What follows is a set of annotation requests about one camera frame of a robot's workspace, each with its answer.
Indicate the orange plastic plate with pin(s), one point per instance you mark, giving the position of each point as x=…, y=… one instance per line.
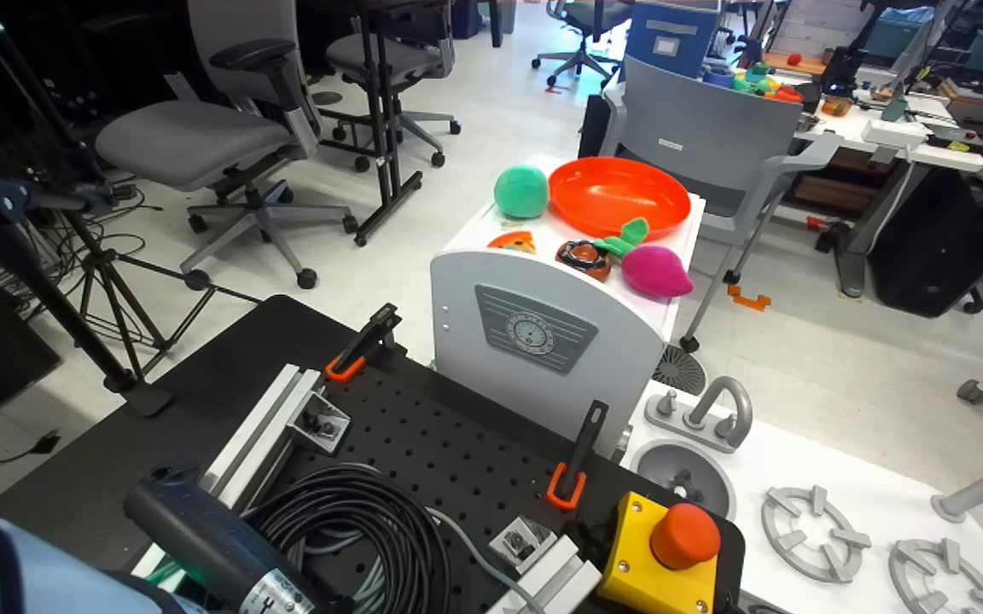
x=614, y=196

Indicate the black camera tripod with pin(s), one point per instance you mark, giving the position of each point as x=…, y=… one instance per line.
x=14, y=198

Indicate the magenta plush radish toy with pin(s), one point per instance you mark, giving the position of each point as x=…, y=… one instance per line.
x=655, y=273

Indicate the blue storage bin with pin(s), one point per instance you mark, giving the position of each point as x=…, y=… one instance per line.
x=672, y=34

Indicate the black perforated breadboard table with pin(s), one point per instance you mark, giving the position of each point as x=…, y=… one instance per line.
x=425, y=431

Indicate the orange toy pizza slice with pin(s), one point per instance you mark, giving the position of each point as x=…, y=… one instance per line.
x=513, y=241

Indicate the silver aluminium extrusion rail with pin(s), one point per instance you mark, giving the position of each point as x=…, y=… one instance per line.
x=264, y=431
x=543, y=573

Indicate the green plush ball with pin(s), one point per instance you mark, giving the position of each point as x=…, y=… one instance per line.
x=520, y=192

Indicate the gray toy faucet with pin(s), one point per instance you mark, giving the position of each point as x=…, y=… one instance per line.
x=744, y=409

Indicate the black computer tower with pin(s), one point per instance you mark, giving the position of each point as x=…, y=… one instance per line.
x=947, y=242

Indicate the brown toy donut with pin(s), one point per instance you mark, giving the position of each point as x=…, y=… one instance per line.
x=582, y=257

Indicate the gray caster wheel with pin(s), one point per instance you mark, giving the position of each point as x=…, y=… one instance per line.
x=973, y=395

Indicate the gray fabric office chair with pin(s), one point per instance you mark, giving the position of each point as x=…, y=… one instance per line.
x=190, y=139

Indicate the dark padded office chair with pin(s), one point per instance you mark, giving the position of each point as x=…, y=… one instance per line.
x=414, y=55

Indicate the gray toy stove burner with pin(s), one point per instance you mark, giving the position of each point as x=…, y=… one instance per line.
x=947, y=551
x=818, y=498

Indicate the round gray floor base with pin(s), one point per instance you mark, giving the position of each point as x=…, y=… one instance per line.
x=681, y=370

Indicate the yellow emergency stop button box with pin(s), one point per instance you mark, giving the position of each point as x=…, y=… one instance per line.
x=639, y=557

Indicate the white toy kitchen unit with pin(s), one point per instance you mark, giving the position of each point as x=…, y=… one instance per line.
x=478, y=330

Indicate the white desk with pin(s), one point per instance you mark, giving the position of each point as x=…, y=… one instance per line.
x=890, y=130

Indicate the round toy sink basin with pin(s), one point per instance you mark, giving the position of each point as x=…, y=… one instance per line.
x=684, y=480

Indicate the gray plastic rolling chair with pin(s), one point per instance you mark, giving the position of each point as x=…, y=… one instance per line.
x=699, y=130

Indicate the black metal table frame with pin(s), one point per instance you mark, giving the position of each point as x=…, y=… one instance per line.
x=383, y=115

